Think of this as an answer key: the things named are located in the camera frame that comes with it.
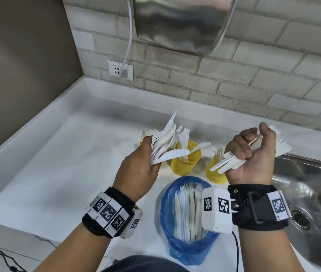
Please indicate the person's right hand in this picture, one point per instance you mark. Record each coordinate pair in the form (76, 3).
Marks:
(259, 167)

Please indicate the person's left hand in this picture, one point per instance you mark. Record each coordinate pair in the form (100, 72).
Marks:
(135, 172)

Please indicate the bundle of white forks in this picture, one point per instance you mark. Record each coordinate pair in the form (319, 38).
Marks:
(282, 148)

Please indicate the stack of white spoons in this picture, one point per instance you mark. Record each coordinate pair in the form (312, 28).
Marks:
(147, 133)

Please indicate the bundle of white plastic cutlery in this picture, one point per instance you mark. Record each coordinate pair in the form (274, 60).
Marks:
(166, 138)
(188, 206)

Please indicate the blue plastic bag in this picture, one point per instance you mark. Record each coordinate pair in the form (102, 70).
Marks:
(166, 212)

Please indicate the stack of white knives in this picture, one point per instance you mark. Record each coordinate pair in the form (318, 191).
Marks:
(183, 135)

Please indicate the white plastic knife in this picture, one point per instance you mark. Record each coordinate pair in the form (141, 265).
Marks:
(201, 145)

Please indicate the person's left forearm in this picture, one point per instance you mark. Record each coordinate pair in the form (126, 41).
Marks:
(72, 249)

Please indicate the person's dark shorts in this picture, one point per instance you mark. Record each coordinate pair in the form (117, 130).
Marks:
(146, 264)

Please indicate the black right wristband with markers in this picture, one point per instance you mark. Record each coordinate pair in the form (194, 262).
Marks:
(259, 209)

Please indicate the black wristband with markers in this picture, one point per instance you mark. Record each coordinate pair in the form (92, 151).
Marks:
(106, 212)
(259, 209)

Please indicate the black left wristband with markers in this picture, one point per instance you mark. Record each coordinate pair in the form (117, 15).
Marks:
(106, 212)

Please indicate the stainless steel sink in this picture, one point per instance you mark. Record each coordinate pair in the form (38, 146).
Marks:
(316, 195)

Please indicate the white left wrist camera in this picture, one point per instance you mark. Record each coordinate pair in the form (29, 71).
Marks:
(133, 223)

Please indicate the white wall socket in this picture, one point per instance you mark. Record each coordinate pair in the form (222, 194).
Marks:
(113, 69)

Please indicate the stainless steel wall appliance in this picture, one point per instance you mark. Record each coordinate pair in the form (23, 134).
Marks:
(183, 22)

